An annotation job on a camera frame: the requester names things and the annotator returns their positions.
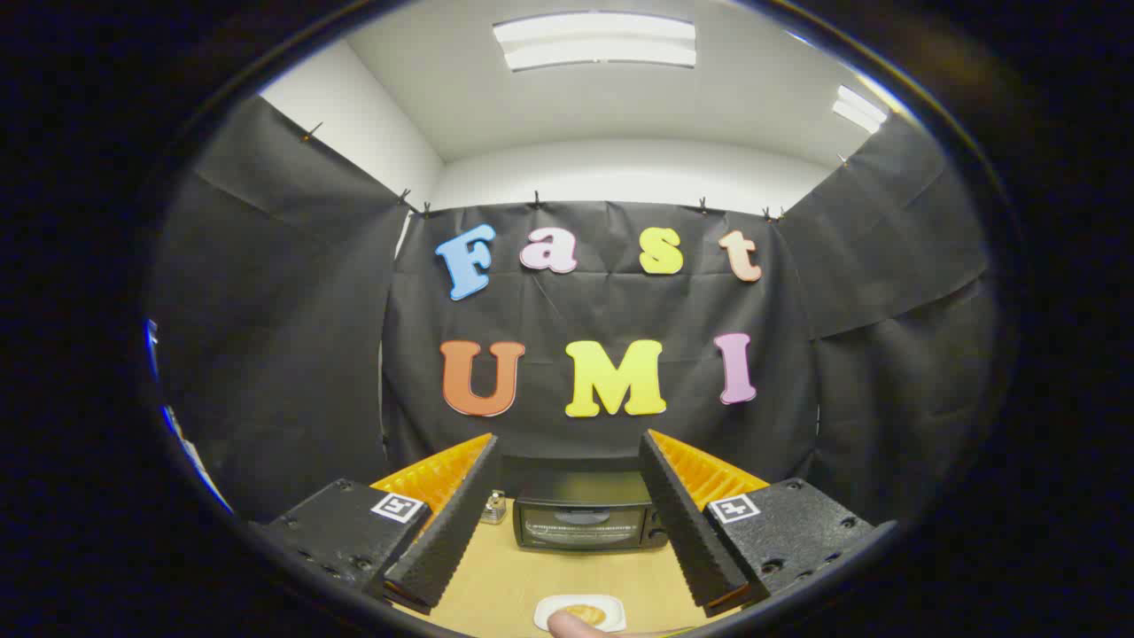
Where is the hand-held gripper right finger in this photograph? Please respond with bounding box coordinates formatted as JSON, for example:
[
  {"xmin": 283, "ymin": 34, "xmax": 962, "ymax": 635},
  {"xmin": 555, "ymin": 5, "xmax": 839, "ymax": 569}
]
[{"xmin": 640, "ymin": 430, "xmax": 897, "ymax": 619}]

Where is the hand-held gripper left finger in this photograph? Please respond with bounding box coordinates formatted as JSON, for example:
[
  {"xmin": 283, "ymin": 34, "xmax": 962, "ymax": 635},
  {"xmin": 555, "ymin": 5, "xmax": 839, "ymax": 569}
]
[{"xmin": 252, "ymin": 432, "xmax": 500, "ymax": 617}]

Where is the black toaster oven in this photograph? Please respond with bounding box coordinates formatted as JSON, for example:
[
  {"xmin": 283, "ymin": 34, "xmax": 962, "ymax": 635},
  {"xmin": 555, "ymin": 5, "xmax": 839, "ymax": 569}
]
[{"xmin": 512, "ymin": 470, "xmax": 671, "ymax": 552}]

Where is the white square plate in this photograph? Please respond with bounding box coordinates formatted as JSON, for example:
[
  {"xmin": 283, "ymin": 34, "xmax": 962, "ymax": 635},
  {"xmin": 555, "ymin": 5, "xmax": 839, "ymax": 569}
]
[{"xmin": 533, "ymin": 594, "xmax": 627, "ymax": 634}]

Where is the black backdrop cloth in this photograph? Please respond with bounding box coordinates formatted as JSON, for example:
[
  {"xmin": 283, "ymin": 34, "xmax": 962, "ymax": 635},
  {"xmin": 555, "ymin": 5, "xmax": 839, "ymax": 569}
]
[{"xmin": 146, "ymin": 93, "xmax": 998, "ymax": 524}]

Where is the small ceiling light panel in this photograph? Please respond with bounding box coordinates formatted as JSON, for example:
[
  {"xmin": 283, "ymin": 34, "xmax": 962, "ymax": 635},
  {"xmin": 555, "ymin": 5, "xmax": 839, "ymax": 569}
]
[{"xmin": 831, "ymin": 85, "xmax": 889, "ymax": 135}]

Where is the large ceiling light panel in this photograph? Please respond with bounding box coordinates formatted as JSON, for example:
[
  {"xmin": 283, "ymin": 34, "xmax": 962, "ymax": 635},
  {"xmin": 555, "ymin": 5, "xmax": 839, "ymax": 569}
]
[{"xmin": 493, "ymin": 12, "xmax": 698, "ymax": 73}]

